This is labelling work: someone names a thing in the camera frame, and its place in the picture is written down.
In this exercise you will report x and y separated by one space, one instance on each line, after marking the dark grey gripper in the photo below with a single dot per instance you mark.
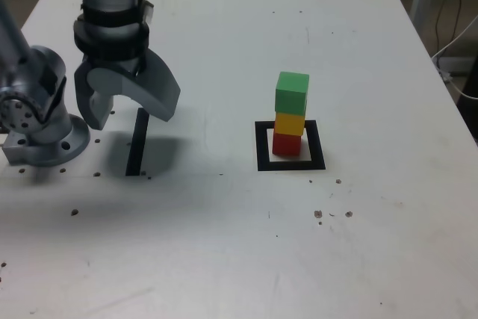
115 65

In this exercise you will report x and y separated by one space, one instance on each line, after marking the yellow cube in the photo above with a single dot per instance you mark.
289 124

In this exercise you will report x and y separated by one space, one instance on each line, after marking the green cube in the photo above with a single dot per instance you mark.
291 95

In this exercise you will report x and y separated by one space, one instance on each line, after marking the red cube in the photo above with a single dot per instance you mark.
287 144

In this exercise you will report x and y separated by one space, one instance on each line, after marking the black tape square outline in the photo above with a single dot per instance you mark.
317 147

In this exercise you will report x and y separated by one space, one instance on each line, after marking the black tape strip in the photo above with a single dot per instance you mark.
135 147

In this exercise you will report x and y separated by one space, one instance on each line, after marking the grey box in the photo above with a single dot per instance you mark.
457 64

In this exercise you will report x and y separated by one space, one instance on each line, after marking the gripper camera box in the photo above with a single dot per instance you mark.
148 10

